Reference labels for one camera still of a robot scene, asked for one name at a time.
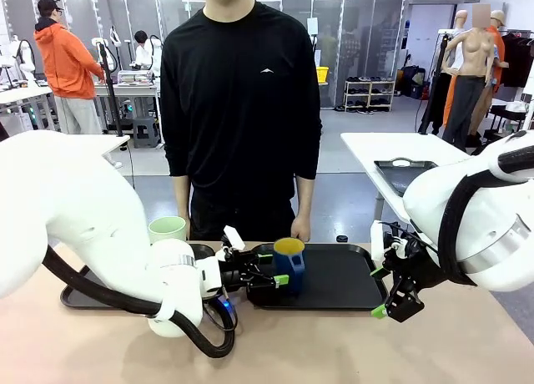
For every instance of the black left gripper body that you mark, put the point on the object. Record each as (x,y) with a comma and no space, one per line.
(238,271)

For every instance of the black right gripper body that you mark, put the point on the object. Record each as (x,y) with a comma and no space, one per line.
(406,259)

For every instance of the bare mannequin grey trousers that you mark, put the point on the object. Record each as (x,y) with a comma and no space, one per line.
(471,67)

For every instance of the blue mug yellow inside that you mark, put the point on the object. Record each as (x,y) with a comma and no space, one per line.
(283,264)

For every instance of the person's right forearm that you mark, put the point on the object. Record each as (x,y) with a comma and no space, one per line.
(181,200)

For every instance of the person in white top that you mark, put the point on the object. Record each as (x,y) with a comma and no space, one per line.
(146,52)

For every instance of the black tripod stand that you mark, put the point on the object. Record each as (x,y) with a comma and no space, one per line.
(110,87)

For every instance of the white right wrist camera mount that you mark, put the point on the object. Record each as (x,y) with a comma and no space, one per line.
(377,238)

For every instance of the mannequin in orange clothes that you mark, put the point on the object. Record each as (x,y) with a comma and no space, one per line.
(498,46)

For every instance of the white work table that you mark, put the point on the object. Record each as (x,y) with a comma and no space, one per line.
(112,144)
(375,146)

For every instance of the grey step stool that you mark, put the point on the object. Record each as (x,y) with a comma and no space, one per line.
(146,131)

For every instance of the yellow plastic crate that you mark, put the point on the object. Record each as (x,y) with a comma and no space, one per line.
(322,74)

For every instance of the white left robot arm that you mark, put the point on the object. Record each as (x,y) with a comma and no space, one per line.
(62,200)

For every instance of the black plastic serving tray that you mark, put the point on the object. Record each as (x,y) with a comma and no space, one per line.
(73,299)
(342,275)

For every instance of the white background desk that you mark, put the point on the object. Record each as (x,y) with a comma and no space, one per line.
(21,96)

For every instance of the person in orange hoodie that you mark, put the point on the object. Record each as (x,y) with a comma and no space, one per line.
(67,62)

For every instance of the black hanging clothes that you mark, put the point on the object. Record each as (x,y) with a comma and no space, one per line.
(517,60)

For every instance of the person's left forearm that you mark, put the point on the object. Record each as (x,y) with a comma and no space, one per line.
(304,196)

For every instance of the person's left hand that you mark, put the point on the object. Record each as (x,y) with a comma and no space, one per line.
(301,229)

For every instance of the light green plastic cup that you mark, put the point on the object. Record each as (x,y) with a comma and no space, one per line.
(167,231)

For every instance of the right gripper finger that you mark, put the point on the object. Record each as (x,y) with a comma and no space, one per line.
(402,304)
(381,271)

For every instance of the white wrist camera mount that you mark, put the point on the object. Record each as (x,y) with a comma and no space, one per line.
(233,237)
(377,238)

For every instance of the black hanging trousers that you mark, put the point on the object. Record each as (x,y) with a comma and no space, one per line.
(434,102)

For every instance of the person's right hand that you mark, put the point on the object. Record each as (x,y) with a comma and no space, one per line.
(188,229)

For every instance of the person in black clothes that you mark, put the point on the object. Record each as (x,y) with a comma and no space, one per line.
(238,108)

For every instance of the white shoe rack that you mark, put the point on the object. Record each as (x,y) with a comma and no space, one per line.
(369,94)

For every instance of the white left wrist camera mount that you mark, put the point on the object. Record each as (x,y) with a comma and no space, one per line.
(233,237)

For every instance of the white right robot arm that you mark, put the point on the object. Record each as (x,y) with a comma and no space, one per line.
(425,192)

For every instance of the small black round cap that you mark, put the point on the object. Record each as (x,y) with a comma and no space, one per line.
(342,238)

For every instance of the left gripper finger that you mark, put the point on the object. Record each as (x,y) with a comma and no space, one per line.
(263,259)
(271,281)

